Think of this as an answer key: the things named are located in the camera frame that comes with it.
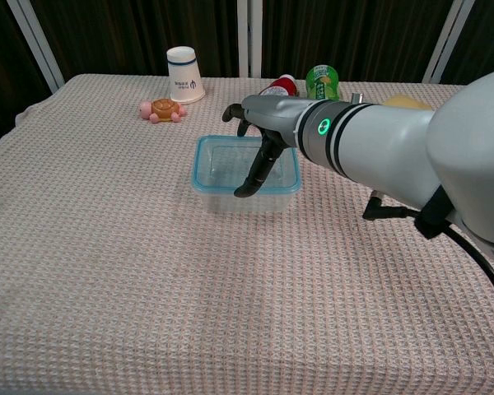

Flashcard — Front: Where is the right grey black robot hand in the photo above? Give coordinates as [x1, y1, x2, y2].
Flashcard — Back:
[221, 95, 319, 199]

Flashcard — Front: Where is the blue container lid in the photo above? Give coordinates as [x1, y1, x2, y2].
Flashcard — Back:
[191, 135, 301, 198]

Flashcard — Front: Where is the clear plastic container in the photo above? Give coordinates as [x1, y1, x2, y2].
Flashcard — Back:
[191, 135, 301, 214]

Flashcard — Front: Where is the red ketchup squeeze bottle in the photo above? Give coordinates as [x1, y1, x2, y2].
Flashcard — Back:
[258, 74, 299, 98]

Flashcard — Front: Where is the green tea plastic bottle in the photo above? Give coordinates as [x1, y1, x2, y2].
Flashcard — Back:
[305, 64, 341, 102]

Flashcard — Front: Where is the white paper cup blue print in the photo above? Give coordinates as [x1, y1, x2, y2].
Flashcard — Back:
[165, 45, 207, 105]

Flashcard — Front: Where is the pink orange toy turtle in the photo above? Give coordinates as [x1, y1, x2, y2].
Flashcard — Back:
[138, 97, 188, 124]

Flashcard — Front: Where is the yellow sponge green scourer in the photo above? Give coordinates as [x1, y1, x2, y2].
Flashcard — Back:
[382, 94, 433, 111]

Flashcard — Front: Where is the white waffle-weave tablecloth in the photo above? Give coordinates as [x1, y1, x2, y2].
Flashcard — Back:
[0, 73, 494, 395]

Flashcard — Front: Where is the white vertical frame post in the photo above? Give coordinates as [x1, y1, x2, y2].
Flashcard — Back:
[236, 0, 263, 78]

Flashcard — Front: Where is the white slanted frame post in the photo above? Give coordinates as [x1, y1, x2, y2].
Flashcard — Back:
[6, 0, 66, 93]
[421, 0, 477, 85]

